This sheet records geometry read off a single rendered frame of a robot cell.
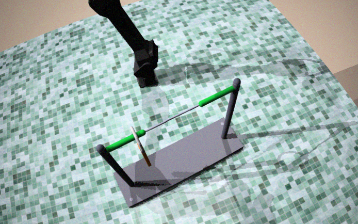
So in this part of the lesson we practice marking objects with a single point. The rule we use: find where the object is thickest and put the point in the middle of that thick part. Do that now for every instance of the orange handle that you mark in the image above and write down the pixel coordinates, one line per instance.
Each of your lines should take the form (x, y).
(140, 146)

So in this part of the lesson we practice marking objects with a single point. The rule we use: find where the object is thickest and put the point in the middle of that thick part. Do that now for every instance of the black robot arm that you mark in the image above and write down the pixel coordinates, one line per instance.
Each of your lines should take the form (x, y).
(146, 52)

